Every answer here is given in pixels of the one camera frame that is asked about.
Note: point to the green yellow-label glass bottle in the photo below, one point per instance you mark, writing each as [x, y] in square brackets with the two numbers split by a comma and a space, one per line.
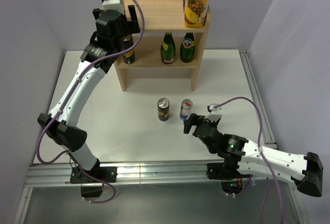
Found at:
[168, 49]

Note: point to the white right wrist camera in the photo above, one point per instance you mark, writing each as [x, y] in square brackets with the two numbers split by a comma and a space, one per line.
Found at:
[214, 113]

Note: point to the green Perrier glass bottle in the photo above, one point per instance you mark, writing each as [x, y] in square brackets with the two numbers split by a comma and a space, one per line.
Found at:
[187, 48]

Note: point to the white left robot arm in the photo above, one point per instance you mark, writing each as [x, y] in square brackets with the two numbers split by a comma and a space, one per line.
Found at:
[105, 47]

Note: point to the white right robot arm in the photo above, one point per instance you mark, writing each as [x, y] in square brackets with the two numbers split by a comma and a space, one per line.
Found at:
[243, 158]

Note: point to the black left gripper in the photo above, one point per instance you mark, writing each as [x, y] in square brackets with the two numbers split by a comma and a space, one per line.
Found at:
[130, 27]

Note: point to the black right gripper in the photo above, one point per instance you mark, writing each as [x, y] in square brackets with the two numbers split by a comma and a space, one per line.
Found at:
[195, 120]

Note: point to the aluminium front rail frame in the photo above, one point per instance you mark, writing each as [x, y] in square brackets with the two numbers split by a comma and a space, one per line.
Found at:
[57, 175]

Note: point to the blue silver can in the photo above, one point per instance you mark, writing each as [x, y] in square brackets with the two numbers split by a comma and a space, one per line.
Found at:
[185, 109]

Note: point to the aluminium side rail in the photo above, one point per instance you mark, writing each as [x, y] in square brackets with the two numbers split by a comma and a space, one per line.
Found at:
[268, 137]

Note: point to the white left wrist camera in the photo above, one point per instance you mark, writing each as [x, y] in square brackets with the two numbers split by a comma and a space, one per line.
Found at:
[117, 5]

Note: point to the wooden shelf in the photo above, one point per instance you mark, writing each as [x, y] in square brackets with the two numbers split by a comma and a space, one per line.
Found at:
[161, 16]

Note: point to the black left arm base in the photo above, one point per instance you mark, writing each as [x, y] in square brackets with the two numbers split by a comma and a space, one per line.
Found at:
[104, 175]

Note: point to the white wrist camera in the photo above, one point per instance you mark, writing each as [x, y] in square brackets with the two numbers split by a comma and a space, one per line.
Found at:
[214, 113]
[117, 5]

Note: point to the black yellow can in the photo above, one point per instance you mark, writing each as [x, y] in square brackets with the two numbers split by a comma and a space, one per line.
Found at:
[163, 107]
[128, 57]

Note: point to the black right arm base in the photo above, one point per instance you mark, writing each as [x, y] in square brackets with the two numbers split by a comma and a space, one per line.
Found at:
[217, 171]

